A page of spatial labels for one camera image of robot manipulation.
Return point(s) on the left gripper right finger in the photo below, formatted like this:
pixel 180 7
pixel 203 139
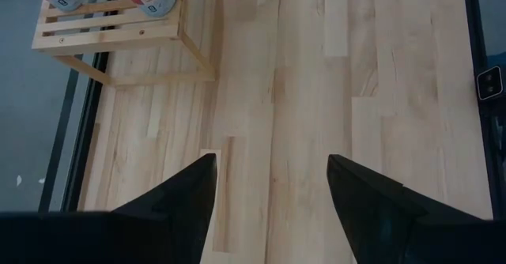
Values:
pixel 395 232

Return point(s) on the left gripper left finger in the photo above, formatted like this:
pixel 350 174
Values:
pixel 118 236

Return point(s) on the small table-level camera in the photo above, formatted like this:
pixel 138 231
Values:
pixel 490 83

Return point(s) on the wooden slatted shelf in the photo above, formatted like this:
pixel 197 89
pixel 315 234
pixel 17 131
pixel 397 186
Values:
pixel 110 35

